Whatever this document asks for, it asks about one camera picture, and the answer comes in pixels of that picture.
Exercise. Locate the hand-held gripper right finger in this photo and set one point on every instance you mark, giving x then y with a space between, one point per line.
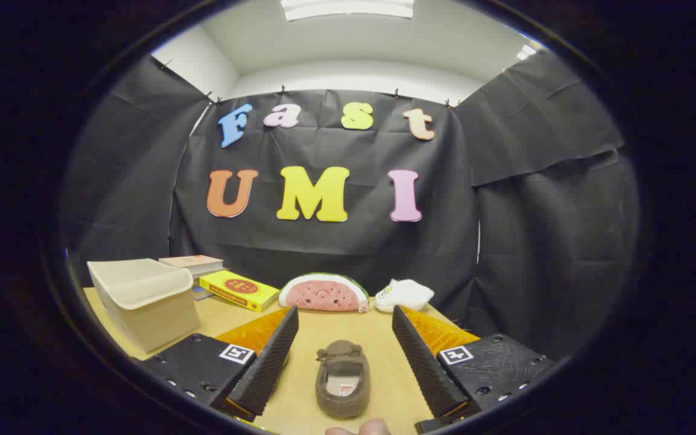
423 362

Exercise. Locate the grey book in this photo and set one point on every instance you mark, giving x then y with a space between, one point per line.
210 273

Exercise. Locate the blue book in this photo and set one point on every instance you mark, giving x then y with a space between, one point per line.
202 293

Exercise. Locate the watermelon slice plush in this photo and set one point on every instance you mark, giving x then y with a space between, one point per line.
324 295

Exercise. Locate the small ceiling light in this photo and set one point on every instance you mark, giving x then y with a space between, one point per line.
526 52

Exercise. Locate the beige fabric storage box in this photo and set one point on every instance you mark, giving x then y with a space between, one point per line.
142 302

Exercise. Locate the long ceiling light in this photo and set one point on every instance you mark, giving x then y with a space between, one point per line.
348 7

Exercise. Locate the yellow book with red circle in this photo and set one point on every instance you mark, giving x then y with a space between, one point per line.
239 289

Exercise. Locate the brown fuzzy shoe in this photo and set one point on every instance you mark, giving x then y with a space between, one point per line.
342 359

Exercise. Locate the beige book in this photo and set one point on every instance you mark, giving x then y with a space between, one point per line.
191 261

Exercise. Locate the white plush toy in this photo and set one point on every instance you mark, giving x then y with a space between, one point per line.
405 295

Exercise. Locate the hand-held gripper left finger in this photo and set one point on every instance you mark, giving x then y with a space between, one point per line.
269 362

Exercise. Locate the black backdrop cloth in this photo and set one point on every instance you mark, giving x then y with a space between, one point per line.
336 244

